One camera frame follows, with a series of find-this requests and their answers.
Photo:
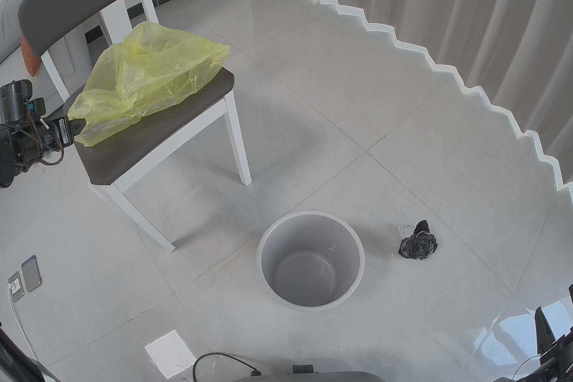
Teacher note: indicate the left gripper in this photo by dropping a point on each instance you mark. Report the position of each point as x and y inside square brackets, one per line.
[65, 130]

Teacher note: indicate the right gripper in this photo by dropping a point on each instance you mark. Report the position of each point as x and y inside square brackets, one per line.
[562, 353]

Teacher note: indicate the yellow plastic bag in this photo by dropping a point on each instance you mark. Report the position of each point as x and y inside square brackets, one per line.
[152, 67]

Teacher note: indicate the black plastic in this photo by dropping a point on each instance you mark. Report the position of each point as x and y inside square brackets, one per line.
[418, 243]

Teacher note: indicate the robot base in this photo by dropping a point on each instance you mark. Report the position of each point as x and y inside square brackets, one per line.
[313, 378]

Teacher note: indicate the white trash bin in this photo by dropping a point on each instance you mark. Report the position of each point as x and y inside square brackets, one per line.
[309, 277]

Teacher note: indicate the pale grey sofa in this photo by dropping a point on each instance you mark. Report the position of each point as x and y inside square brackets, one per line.
[13, 71]

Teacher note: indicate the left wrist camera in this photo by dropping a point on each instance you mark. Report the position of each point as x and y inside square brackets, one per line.
[38, 107]

